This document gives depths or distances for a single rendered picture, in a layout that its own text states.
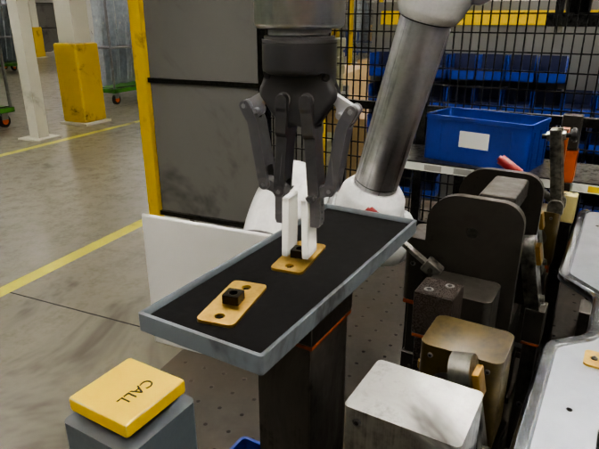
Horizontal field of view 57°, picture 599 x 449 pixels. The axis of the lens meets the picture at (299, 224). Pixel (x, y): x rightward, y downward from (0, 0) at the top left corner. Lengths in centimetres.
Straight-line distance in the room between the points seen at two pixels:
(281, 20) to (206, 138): 302
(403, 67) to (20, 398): 199
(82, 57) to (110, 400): 797
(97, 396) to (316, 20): 37
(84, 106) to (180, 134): 479
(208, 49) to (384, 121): 238
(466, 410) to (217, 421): 69
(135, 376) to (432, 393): 25
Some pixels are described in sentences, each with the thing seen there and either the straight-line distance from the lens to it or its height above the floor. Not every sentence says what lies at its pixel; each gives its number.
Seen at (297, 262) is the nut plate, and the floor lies 116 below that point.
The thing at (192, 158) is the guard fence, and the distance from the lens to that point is 363.
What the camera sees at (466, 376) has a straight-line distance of 57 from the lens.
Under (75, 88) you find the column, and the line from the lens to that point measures 838.
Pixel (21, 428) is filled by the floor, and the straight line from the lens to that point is 238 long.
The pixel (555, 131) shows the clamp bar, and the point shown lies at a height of 121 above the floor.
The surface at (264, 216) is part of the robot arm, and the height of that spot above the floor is 99.
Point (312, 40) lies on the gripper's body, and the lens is 54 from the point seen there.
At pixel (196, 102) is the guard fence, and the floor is 93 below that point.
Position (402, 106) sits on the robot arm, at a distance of 114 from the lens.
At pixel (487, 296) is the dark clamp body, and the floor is 108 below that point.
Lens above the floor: 142
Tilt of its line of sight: 21 degrees down
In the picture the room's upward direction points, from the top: straight up
